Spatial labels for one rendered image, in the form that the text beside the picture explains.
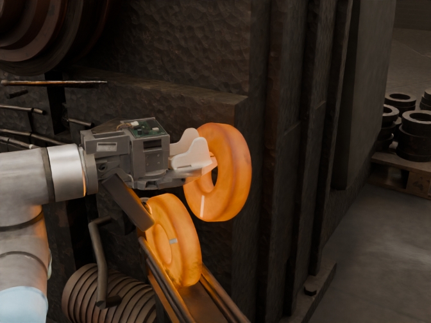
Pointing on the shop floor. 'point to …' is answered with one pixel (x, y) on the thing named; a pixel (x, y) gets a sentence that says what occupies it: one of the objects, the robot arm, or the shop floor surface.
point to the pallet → (405, 143)
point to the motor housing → (113, 313)
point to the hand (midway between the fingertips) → (215, 161)
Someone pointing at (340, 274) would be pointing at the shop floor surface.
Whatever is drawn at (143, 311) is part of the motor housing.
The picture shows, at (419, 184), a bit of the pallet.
